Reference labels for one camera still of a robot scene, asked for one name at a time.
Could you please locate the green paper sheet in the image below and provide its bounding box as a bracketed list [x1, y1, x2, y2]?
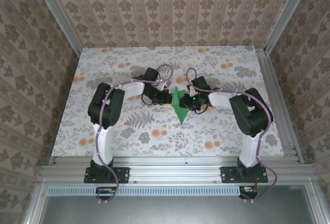
[169, 86, 189, 125]

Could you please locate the floral table cover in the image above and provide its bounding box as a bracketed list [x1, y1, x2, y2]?
[51, 45, 285, 157]

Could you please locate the small circuit board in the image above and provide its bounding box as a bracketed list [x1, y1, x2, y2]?
[239, 184, 259, 199]
[96, 186, 117, 201]

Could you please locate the grey metal panel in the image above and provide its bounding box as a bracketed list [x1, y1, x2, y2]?
[24, 184, 326, 224]

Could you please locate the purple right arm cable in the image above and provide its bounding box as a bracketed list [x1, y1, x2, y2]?
[186, 67, 278, 203]

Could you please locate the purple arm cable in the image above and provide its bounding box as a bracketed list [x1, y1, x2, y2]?
[94, 65, 174, 204]
[186, 67, 278, 203]

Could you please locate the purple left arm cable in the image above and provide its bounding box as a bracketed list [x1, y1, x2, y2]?
[94, 65, 174, 204]

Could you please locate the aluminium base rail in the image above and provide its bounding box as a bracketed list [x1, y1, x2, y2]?
[38, 156, 314, 185]

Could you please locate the aluminium side rail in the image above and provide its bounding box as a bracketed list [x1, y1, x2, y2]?
[255, 47, 305, 164]

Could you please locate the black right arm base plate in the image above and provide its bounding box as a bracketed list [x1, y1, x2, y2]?
[221, 166, 269, 184]

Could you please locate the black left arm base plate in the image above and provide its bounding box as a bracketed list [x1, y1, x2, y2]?
[84, 166, 130, 184]

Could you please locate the grey slotted cable duct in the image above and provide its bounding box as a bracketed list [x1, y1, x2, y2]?
[47, 185, 242, 197]

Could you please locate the aluminium frame post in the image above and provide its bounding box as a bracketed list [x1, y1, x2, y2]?
[262, 0, 318, 54]
[30, 0, 85, 56]

